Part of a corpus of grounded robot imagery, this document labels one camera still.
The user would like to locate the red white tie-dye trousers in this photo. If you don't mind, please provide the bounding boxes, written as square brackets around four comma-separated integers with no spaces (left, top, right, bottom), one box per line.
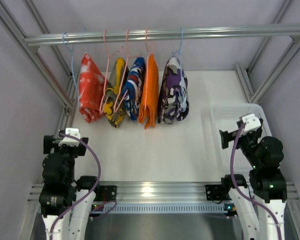
[78,52,105,124]

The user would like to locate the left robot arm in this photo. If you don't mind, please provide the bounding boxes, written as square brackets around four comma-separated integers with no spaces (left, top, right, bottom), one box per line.
[39,134,100,240]

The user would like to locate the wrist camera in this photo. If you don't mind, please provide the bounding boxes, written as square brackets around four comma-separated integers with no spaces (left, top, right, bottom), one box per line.
[241,113,262,135]
[58,127,81,147]

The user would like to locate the aluminium hanging rail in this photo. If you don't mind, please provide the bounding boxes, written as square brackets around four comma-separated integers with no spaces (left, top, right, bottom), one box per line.
[24,24,300,47]

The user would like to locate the frame post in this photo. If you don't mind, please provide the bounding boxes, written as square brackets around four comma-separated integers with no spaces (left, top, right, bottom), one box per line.
[0,0,77,129]
[234,0,300,104]

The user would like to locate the right frame post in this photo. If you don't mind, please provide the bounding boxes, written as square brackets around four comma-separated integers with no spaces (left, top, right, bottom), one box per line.
[234,0,300,104]

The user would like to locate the yellow olive camouflage trousers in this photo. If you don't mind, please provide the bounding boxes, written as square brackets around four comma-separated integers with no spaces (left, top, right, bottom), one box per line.
[103,57,129,128]

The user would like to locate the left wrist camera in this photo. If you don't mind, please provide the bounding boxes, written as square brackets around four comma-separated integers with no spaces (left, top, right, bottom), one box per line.
[58,127,81,147]

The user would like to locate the left frame post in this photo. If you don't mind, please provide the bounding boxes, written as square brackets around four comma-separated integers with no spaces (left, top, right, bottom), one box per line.
[0,0,77,129]

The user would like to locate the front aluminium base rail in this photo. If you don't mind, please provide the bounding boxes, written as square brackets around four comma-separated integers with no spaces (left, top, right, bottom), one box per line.
[27,181,298,202]

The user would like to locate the white slotted cable duct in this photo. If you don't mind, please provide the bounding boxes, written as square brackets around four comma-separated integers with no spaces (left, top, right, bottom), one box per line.
[37,202,231,215]

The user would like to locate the blue white patterned trousers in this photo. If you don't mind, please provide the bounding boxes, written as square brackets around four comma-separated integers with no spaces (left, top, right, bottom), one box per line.
[121,56,146,122]

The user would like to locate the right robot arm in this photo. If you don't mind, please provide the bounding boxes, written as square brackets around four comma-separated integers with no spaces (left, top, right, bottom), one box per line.
[219,116,288,240]

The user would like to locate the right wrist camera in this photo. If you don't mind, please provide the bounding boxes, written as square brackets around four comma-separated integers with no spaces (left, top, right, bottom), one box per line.
[241,113,262,135]

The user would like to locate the pink wire hanger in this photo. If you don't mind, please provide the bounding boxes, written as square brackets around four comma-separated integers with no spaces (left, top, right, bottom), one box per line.
[99,30,121,114]
[144,28,154,110]
[113,28,138,113]

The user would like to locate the white plastic basket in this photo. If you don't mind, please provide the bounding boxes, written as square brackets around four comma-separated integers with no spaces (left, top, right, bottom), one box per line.
[210,103,281,173]

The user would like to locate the blue wire hanger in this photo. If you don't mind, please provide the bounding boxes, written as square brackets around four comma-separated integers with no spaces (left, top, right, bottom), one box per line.
[61,31,81,107]
[172,26,187,112]

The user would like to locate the purple camouflage trousers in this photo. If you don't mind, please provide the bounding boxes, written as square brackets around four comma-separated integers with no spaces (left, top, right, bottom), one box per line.
[157,56,190,125]

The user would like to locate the orange trousers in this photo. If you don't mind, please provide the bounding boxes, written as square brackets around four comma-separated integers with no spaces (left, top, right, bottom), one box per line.
[138,53,159,129]

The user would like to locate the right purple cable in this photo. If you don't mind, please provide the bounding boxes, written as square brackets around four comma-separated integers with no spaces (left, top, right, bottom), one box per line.
[229,123,283,240]

